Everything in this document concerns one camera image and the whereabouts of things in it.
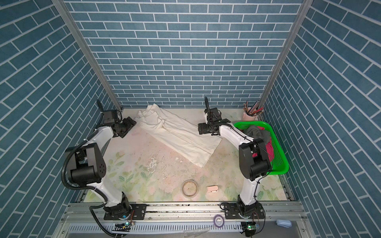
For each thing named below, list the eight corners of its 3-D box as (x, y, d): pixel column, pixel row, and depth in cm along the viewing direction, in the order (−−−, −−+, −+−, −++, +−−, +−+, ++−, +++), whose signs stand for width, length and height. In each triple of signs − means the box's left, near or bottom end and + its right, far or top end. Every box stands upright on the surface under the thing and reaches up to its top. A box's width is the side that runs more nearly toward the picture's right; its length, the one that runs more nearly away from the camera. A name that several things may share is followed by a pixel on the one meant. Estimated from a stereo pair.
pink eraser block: (206, 192, 82) (206, 190, 80) (206, 187, 84) (206, 185, 81) (218, 192, 82) (218, 190, 80) (217, 187, 84) (218, 185, 81)
